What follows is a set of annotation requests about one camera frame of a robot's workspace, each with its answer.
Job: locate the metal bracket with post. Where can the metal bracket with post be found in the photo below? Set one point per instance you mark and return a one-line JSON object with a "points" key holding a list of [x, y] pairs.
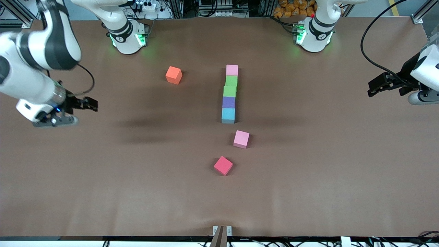
{"points": [[221, 235]]}

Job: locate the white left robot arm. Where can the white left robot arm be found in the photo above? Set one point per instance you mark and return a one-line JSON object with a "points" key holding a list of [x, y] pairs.
{"points": [[317, 34]]}

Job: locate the green foam cube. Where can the green foam cube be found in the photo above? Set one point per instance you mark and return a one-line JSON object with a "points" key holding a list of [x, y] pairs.
{"points": [[229, 91], [231, 81]]}

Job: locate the blue foam cube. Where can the blue foam cube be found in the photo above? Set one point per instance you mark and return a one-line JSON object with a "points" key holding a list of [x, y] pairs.
{"points": [[228, 115]]}

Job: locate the small white box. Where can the small white box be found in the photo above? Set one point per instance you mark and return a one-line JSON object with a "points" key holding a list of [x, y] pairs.
{"points": [[345, 242]]}

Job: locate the bag of oranges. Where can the bag of oranges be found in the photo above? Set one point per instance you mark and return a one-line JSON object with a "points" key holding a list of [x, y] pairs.
{"points": [[291, 8]]}

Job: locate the white power strip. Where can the white power strip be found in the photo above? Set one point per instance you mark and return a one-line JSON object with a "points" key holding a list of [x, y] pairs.
{"points": [[147, 5]]}

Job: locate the brown table cover sheet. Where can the brown table cover sheet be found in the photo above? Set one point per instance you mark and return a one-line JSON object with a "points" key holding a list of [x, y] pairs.
{"points": [[103, 199]]}

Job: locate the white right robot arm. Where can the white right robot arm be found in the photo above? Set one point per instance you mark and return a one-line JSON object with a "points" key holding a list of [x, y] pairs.
{"points": [[20, 75]]}

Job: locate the light pink foam cube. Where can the light pink foam cube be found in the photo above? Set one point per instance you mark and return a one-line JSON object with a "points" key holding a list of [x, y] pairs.
{"points": [[232, 70], [241, 139]]}

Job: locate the orange foam cube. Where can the orange foam cube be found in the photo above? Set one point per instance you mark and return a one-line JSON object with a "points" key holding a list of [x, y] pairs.
{"points": [[173, 74]]}

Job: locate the aluminium frame profile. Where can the aluminium frame profile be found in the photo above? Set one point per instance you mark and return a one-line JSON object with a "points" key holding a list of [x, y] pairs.
{"points": [[425, 12], [20, 15]]}

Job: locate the red foam cube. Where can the red foam cube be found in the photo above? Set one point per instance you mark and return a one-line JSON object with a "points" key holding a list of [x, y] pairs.
{"points": [[223, 165]]}

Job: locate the black silver electronics unit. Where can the black silver electronics unit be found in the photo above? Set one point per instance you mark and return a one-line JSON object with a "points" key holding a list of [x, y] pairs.
{"points": [[223, 7]]}

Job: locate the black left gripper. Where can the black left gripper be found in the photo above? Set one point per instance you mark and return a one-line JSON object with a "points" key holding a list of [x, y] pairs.
{"points": [[406, 77]]}

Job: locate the purple foam cube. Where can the purple foam cube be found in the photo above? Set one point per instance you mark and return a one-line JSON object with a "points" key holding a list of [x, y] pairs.
{"points": [[228, 102]]}

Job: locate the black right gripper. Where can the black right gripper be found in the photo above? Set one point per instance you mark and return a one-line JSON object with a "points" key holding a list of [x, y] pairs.
{"points": [[72, 103]]}

